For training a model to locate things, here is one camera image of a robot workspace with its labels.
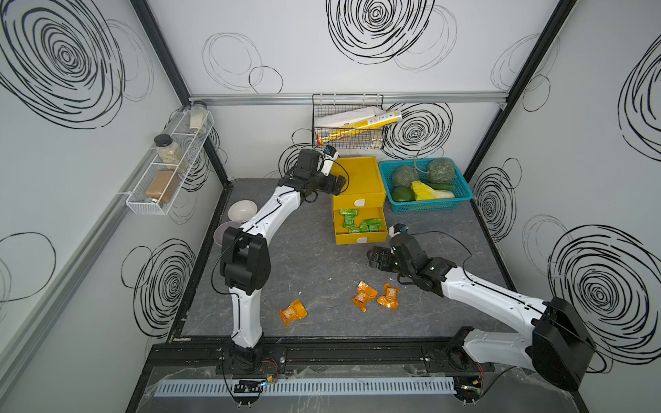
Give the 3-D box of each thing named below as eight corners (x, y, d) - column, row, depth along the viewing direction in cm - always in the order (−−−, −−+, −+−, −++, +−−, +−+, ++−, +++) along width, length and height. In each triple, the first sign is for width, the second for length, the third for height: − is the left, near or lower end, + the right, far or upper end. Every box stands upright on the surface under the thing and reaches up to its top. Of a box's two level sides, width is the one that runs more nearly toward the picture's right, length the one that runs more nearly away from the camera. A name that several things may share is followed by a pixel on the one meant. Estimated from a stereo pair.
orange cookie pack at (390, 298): (375, 301, 87) (376, 299, 85) (384, 283, 91) (385, 281, 89) (395, 312, 84) (397, 310, 83) (403, 293, 88) (404, 291, 87)
